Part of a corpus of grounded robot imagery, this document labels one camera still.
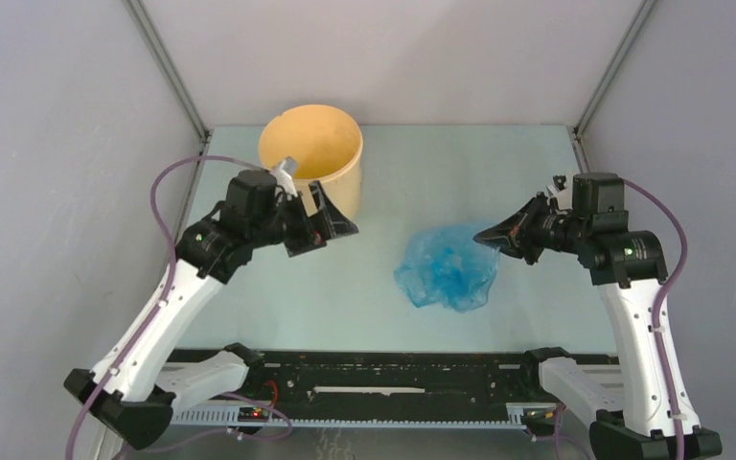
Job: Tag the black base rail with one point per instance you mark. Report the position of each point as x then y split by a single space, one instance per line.
426 389

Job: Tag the blue plastic trash bag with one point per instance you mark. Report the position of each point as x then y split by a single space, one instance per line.
444 265

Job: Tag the corner aluminium post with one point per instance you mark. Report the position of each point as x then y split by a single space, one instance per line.
140 15
619 57

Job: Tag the right corner aluminium post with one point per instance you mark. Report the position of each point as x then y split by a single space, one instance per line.
619 57

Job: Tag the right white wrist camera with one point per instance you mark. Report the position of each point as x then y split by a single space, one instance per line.
560 191

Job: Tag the yellow trash bin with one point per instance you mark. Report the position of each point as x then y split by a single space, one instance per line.
327 143

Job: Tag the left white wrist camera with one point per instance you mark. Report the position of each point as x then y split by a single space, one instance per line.
283 172

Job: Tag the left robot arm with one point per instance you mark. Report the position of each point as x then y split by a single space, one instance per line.
129 390

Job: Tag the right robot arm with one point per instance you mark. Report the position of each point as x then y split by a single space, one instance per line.
652 418

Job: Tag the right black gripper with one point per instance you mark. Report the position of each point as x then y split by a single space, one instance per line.
517 233

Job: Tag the left corner aluminium post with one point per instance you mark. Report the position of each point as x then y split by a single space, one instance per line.
140 15

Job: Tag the small electronics board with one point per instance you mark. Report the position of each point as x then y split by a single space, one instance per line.
252 415

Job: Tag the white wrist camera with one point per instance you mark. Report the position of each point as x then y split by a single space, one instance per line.
283 172
560 191

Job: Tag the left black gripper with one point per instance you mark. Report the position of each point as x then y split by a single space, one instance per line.
332 223

